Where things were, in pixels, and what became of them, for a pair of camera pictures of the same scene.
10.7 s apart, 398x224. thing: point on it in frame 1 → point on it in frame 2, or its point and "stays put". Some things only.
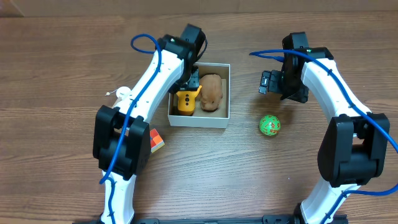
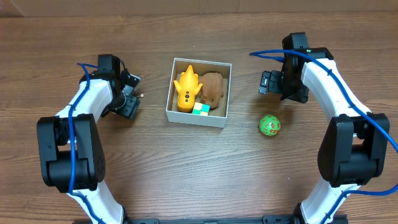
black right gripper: (274, 83) stays put
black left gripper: (193, 81) → (131, 93)
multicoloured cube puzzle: (156, 140) → (201, 109)
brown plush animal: (211, 92) stays put
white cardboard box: (199, 118) stays put
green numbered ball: (270, 125) stays put
